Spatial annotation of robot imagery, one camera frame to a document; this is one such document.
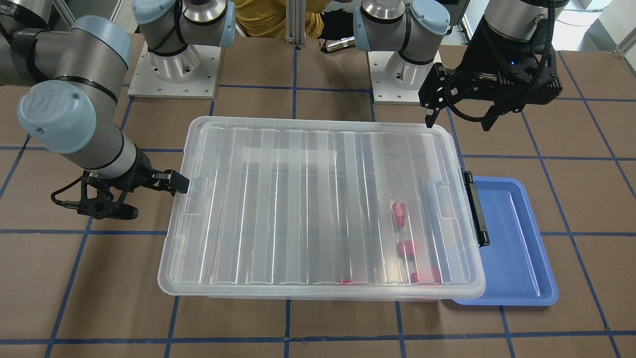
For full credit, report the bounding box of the black box latch handle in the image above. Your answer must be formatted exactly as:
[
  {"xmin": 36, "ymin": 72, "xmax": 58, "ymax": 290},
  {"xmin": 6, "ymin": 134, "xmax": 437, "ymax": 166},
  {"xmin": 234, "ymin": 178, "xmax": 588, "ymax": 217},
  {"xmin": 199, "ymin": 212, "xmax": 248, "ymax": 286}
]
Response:
[{"xmin": 463, "ymin": 171, "xmax": 490, "ymax": 248}]

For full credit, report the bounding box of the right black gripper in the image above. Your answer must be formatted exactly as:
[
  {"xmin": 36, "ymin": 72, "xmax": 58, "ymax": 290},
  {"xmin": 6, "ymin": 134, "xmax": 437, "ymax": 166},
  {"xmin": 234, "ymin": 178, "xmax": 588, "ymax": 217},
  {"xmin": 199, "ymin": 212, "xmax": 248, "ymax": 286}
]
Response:
[{"xmin": 79, "ymin": 149, "xmax": 189, "ymax": 220}]

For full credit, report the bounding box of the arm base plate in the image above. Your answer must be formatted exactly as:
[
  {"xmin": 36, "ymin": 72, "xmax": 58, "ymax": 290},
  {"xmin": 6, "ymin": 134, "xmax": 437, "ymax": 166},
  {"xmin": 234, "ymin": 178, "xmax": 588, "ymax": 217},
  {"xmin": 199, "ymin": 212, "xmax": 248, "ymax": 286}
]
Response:
[
  {"xmin": 367, "ymin": 51, "xmax": 441, "ymax": 106},
  {"xmin": 128, "ymin": 44, "xmax": 221, "ymax": 99}
]

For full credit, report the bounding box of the aluminium frame post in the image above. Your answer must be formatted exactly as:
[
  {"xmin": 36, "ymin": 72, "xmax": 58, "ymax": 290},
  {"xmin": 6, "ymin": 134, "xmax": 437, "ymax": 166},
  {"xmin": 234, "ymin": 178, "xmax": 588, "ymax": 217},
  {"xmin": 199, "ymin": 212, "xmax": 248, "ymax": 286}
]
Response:
[{"xmin": 284, "ymin": 0, "xmax": 307, "ymax": 47}]

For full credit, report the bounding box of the clear plastic box lid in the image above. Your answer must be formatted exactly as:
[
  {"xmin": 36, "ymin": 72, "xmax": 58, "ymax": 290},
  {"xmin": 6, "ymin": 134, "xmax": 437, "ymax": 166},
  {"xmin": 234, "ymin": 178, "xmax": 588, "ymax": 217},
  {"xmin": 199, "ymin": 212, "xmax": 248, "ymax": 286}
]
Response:
[{"xmin": 158, "ymin": 116, "xmax": 486, "ymax": 299}]

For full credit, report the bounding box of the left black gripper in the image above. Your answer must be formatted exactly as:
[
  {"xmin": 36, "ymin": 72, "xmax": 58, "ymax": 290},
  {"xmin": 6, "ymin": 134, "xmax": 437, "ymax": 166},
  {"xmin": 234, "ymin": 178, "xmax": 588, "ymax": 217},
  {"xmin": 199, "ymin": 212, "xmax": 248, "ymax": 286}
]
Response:
[{"xmin": 418, "ymin": 18, "xmax": 563, "ymax": 132}]

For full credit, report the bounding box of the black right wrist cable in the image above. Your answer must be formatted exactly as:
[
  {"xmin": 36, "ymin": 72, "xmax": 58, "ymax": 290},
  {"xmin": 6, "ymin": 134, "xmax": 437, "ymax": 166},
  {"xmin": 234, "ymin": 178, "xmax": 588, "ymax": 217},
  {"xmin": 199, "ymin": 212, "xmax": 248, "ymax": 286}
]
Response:
[{"xmin": 51, "ymin": 172, "xmax": 125, "ymax": 212}]

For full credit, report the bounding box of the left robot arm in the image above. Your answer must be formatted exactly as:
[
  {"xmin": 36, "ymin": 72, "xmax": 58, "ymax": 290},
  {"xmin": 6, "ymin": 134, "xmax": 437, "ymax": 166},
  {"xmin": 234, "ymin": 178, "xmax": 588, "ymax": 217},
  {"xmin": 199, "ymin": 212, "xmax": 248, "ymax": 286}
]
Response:
[{"xmin": 353, "ymin": 0, "xmax": 567, "ymax": 131}]

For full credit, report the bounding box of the clear plastic storage box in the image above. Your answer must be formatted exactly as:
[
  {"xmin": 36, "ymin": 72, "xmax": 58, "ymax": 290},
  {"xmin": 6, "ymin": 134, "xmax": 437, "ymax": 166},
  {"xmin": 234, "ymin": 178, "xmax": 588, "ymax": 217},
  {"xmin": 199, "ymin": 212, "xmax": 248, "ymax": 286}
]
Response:
[{"xmin": 169, "ymin": 149, "xmax": 486, "ymax": 302}]

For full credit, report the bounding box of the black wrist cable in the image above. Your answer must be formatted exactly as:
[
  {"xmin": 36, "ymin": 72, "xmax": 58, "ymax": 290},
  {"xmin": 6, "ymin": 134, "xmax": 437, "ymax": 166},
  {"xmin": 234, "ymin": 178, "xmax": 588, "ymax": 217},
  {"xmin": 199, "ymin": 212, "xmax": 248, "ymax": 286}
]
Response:
[
  {"xmin": 51, "ymin": 172, "xmax": 125, "ymax": 212},
  {"xmin": 445, "ymin": 0, "xmax": 557, "ymax": 123}
]

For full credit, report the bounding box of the blue plastic tray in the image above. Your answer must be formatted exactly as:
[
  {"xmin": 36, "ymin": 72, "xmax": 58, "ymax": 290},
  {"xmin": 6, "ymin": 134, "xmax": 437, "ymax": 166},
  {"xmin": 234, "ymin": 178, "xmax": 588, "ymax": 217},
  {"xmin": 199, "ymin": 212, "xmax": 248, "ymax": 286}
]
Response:
[{"xmin": 458, "ymin": 176, "xmax": 558, "ymax": 307}]

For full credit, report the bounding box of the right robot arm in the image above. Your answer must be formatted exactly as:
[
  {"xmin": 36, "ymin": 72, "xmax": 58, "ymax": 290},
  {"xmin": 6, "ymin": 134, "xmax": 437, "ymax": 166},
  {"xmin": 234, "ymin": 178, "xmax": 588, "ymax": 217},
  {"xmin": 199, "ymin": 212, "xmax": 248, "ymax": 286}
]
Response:
[{"xmin": 1, "ymin": 0, "xmax": 189, "ymax": 220}]

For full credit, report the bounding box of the person in yellow shirt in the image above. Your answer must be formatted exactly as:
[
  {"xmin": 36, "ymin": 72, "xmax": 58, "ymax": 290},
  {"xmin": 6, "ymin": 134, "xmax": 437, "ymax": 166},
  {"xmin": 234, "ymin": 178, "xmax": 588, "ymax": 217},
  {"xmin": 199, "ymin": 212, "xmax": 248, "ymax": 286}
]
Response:
[{"xmin": 234, "ymin": 0, "xmax": 354, "ymax": 40}]

